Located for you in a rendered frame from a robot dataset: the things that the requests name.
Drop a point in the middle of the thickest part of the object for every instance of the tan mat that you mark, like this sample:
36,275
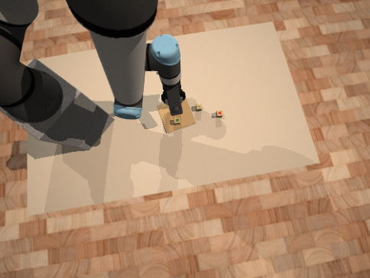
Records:
185,119

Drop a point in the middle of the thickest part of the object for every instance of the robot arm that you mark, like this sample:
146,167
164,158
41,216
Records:
33,97

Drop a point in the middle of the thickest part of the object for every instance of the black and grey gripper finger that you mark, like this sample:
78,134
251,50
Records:
183,96
164,100

